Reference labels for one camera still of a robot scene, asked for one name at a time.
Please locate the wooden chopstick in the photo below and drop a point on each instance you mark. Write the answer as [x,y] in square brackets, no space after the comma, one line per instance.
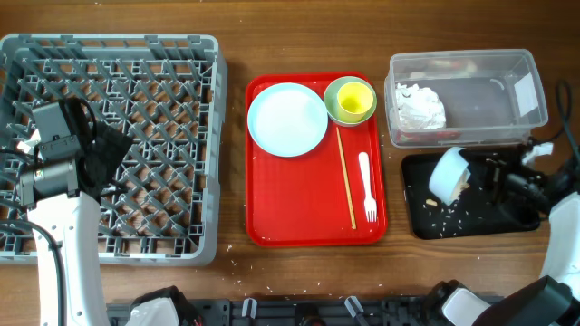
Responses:
[346,180]

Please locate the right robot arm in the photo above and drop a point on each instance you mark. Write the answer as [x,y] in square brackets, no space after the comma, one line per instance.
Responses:
[553,299]

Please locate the black waste tray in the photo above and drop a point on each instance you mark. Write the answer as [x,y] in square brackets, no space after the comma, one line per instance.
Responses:
[416,171]

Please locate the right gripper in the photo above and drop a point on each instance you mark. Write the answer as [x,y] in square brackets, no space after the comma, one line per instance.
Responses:
[484,174]

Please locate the white napkin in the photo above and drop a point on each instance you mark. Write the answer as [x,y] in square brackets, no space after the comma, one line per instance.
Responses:
[419,107]

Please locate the clear plastic bin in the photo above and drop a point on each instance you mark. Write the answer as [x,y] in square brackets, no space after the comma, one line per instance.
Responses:
[492,97]

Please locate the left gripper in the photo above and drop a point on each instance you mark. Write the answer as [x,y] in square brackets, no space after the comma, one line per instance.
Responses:
[115,144]

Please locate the leftover rice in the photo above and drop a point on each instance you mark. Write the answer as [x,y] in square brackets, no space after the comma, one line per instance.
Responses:
[470,214]

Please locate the white plastic fork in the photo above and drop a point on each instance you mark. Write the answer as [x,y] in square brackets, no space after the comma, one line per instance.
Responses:
[369,202]

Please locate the red snack wrapper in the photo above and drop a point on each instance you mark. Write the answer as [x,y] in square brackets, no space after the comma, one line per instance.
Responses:
[435,136]

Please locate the green bowl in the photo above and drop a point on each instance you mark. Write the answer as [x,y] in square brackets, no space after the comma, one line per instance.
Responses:
[332,104]

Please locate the grey dishwasher rack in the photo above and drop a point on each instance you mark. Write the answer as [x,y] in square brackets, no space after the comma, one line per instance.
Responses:
[167,92]

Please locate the yellow cup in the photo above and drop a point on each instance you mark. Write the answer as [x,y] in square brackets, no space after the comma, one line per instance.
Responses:
[354,99]

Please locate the small light blue bowl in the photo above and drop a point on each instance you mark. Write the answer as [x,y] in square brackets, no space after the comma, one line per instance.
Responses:
[449,176]

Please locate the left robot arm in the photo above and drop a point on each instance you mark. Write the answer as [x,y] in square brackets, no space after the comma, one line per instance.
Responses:
[62,196]

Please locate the large light blue plate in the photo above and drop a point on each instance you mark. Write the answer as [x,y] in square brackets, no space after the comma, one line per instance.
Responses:
[287,120]

